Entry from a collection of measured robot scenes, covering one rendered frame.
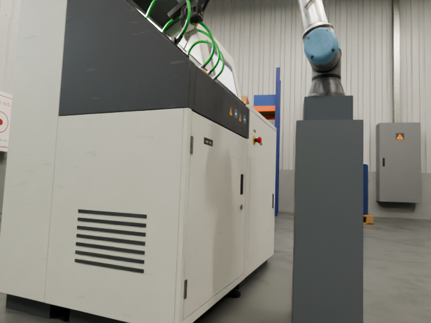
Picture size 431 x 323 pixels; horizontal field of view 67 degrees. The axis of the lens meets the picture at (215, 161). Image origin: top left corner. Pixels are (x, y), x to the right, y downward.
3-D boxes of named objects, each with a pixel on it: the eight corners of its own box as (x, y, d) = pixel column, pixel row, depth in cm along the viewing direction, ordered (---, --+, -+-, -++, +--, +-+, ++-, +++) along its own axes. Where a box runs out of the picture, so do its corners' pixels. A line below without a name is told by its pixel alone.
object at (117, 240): (177, 359, 99) (188, 107, 106) (41, 322, 122) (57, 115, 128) (244, 293, 164) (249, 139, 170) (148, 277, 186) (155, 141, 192)
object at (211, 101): (194, 110, 110) (195, 64, 111) (182, 111, 111) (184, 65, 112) (246, 138, 167) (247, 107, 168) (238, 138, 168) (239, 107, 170)
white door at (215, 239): (184, 321, 103) (193, 110, 108) (177, 320, 103) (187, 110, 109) (244, 273, 162) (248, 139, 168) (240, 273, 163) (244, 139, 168)
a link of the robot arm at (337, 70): (342, 81, 137) (342, 50, 138) (340, 70, 125) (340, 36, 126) (313, 84, 142) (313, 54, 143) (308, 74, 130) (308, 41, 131)
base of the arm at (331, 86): (342, 106, 139) (342, 83, 140) (348, 96, 124) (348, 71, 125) (306, 106, 142) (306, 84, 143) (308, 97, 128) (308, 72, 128)
